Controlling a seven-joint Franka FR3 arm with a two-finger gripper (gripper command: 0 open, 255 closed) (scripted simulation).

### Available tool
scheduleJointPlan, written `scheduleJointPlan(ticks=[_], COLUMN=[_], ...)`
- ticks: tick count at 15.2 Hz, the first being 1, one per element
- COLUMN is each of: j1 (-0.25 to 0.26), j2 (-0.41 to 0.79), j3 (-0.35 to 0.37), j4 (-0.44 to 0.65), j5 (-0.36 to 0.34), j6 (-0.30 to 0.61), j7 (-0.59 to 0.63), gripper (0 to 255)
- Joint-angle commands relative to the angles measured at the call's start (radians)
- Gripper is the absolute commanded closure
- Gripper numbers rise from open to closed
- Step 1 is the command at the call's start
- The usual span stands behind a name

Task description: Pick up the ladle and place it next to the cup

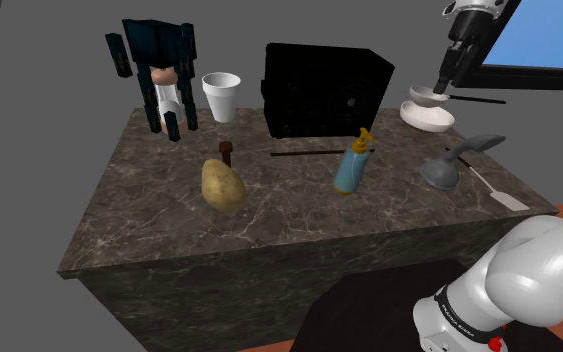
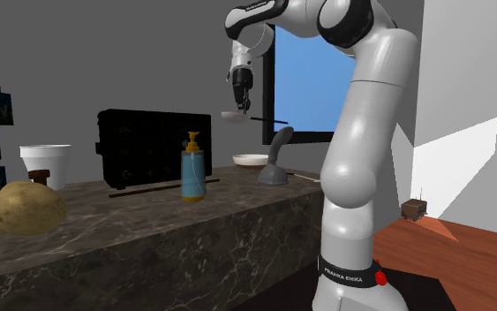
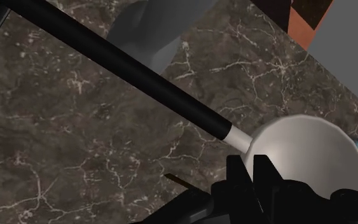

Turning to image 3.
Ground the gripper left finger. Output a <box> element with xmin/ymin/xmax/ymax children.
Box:
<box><xmin>131</xmin><ymin>155</ymin><xmax>261</xmax><ymax>224</ymax></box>

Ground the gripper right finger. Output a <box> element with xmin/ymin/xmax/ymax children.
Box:
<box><xmin>252</xmin><ymin>153</ymin><xmax>358</xmax><ymax>224</ymax></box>

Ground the white ladle with black handle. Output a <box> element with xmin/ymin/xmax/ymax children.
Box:
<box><xmin>0</xmin><ymin>0</ymin><xmax>358</xmax><ymax>199</ymax></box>

